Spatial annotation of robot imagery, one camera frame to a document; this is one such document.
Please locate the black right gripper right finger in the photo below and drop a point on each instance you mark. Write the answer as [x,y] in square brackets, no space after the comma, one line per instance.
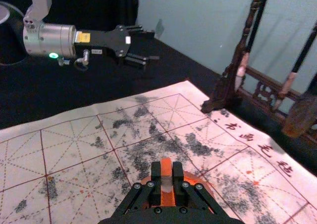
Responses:
[178,177]

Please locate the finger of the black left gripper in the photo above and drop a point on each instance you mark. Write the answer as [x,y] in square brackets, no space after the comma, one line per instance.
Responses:
[138,59]
[141,32]

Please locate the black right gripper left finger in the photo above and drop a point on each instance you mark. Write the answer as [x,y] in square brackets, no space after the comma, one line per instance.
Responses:
[155,177]

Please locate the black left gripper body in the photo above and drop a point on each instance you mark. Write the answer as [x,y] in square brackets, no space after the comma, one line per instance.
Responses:
[109,40]

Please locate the orange round dish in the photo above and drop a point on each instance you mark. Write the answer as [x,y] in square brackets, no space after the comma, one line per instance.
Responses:
[198,182]

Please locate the white felt mat red grid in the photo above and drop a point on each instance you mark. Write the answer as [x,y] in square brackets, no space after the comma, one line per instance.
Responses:
[81,159]

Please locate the black table cloth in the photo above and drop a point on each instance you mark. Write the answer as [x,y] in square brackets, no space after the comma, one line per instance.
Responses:
[49,90]

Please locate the dark wooden brush rack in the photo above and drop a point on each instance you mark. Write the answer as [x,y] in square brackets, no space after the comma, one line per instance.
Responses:
[232,85]

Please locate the black calligraphy brush pink neck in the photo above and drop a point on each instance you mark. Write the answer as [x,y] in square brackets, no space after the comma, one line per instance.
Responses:
[250,40]
[294,70]

